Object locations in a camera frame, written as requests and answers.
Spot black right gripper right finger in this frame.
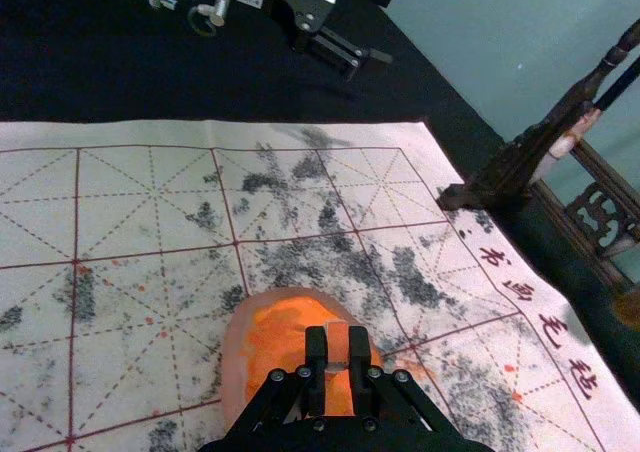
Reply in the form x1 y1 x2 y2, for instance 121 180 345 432
348 325 452 432

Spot calligraphy brush black handle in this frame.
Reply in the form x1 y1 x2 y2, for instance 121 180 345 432
532 54 640 186

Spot thin cable with silver plug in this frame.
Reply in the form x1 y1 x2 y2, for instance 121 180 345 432
187 0 237 39

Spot orange seal paste dish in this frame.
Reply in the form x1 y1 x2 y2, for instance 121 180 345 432
221 286 386 431

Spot brown brush tuft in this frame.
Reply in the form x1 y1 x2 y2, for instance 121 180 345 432
612 284 640 329

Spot dark carved wooden brush rack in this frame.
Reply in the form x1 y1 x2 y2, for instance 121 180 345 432
437 19 640 293

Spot black table cloth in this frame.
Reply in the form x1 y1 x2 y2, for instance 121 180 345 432
0 0 640 452

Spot pale stone seal stamp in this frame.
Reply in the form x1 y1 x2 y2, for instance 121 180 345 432
323 319 352 374

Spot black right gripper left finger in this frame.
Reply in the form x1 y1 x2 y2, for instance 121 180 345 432
232 325 330 434

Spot white felt mat red grid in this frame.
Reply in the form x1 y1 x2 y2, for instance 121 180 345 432
0 116 624 452

